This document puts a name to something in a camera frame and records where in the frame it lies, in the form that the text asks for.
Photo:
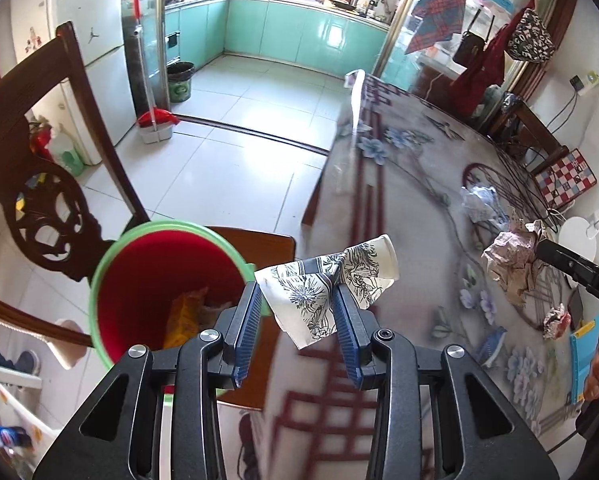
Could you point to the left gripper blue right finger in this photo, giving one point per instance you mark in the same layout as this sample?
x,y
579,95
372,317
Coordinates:
x,y
354,329

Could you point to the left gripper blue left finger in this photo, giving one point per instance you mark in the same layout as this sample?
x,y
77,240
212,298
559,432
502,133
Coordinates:
x,y
238,327

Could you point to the patterned paper cup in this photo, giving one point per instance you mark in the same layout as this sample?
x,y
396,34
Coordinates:
x,y
298,293

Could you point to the beige paper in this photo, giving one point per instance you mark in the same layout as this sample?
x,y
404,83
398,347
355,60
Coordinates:
x,y
510,260

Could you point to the red white paper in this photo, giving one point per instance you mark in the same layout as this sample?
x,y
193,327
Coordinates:
x,y
556,322

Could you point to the silver foil wrapper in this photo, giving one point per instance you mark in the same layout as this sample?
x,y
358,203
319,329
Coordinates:
x,y
481,203

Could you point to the black shoulder bag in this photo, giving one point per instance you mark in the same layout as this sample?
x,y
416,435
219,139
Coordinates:
x,y
471,45

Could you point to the dark kitchen trash bin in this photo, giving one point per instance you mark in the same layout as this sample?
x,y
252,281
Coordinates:
x,y
180,81

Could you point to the teal kitchen cabinets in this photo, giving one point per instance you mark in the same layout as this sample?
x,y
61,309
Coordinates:
x,y
298,34

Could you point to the dark phone on table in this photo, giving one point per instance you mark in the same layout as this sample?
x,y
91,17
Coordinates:
x,y
576,309

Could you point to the orange snack bag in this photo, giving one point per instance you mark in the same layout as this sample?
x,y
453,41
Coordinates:
x,y
187,317

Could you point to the white desk lamp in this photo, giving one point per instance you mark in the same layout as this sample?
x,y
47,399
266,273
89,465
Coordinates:
x,y
579,235

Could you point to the red bucket with green rim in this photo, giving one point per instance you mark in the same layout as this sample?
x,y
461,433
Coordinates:
x,y
136,281

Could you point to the checkered game board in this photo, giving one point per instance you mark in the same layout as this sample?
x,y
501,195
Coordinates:
x,y
565,180

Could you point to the floral plastic tablecloth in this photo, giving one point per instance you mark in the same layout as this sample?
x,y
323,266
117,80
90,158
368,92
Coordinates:
x,y
397,168

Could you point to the red mop with white bucket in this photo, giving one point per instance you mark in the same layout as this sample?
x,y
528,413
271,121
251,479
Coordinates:
x,y
156,125

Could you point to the green detergent bottle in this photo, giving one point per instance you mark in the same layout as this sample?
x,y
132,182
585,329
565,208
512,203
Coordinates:
x,y
64,153

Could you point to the red hanging apron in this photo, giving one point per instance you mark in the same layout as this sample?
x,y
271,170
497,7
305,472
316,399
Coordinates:
x,y
488,68

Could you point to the black white patterned bag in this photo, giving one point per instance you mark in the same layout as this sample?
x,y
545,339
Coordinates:
x,y
530,41

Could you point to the plaid hanging cloth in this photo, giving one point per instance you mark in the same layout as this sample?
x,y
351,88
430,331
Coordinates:
x,y
441,19

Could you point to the dark wooden chair by wall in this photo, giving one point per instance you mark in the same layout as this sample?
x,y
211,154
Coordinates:
x,y
524,137

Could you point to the wall socket with charger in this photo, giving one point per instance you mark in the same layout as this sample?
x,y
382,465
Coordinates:
x,y
583,84

